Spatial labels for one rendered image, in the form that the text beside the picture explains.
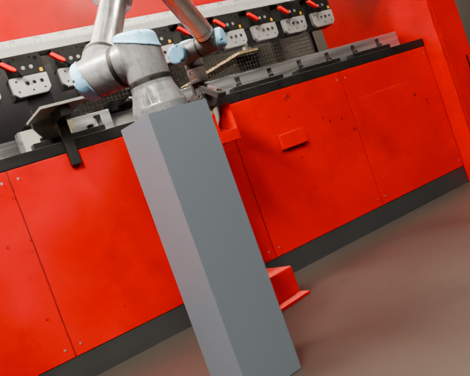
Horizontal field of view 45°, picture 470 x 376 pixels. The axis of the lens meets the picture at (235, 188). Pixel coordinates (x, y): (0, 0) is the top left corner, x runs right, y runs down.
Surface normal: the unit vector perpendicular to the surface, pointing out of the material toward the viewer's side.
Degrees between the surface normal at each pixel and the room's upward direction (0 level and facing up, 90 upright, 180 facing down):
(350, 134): 90
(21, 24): 90
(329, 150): 90
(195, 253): 90
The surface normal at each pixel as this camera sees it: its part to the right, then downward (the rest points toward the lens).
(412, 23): -0.80, 0.32
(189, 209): 0.54, -0.14
